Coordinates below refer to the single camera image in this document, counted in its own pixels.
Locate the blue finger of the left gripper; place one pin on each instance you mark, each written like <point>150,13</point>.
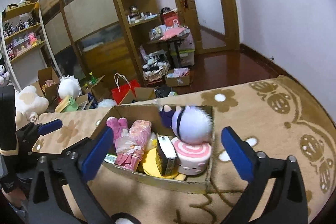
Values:
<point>47,128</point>

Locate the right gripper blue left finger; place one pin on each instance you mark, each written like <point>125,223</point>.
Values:
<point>93,154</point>

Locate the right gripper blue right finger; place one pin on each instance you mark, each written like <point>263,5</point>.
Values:
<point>241,154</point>

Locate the pink dress doll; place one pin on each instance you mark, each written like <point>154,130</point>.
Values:
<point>131,146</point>

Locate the pink swirl roll plush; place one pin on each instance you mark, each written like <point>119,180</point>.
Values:
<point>192,160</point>

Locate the white fluffy plush yellow pompoms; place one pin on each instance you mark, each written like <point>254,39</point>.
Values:
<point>152,142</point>

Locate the white-haired blindfold plush doll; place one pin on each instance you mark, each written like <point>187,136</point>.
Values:
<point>190,124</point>

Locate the black and white tissue pack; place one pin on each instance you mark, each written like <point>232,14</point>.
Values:
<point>166,157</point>

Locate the green tissue pack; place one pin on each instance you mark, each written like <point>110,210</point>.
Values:
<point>109,158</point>

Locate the person's left hand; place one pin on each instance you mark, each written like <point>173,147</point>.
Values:
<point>15,197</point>

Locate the green frog plush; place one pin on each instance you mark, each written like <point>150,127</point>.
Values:
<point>68,104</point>

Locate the white and tan plush dog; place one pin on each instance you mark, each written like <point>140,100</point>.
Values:
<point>29,106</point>

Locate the pink plush toy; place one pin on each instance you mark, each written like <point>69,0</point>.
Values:
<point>119,127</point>

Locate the brown cardboard box left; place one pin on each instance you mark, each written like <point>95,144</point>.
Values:
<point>47,84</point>

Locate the white round plush head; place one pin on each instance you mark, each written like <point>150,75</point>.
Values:
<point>69,86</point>

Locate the yellow plush toy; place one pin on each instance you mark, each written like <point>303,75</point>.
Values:
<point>150,168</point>

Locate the beige floral blanket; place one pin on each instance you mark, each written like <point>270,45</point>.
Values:
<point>276,116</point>

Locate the green glass bottle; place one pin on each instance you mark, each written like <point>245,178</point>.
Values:
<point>93,80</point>

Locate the red paper shopping bag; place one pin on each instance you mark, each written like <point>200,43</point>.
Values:
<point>120,91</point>

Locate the open cardboard box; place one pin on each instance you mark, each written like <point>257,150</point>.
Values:
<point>78,125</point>

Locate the white toy display shelf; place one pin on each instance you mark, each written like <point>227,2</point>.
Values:
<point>23,32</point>

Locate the small cardboard box on floor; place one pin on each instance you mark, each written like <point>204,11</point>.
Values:
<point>179,77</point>

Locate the wicker basket with socks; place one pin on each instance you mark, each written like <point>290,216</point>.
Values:
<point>155,69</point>

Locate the wooden wardrobe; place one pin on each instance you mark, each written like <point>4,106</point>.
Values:
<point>88,37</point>

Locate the clear storage bin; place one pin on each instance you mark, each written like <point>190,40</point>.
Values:
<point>186,48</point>

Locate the black side table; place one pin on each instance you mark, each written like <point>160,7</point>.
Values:
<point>176,40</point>

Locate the pink cloth on table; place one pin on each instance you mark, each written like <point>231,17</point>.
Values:
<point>174,32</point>

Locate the wooden corner shelf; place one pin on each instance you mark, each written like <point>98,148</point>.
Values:
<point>138,18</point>

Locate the red gift bag on table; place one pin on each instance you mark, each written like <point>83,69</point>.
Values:
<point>169,17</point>

